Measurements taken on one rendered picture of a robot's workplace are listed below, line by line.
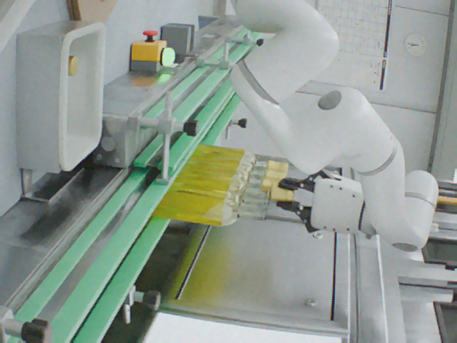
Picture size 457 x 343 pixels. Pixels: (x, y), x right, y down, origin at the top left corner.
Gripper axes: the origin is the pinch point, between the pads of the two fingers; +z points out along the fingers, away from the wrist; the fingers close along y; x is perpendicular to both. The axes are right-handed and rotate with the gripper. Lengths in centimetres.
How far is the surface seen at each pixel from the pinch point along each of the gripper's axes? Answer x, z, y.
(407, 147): -601, 37, -159
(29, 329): 76, -1, 14
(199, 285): 17.2, 9.5, -14.4
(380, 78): -588, 79, -80
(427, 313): 0.0, -32.5, -18.8
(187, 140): -4.1, 24.0, 4.7
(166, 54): -23, 41, 19
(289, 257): -2.0, -1.2, -14.4
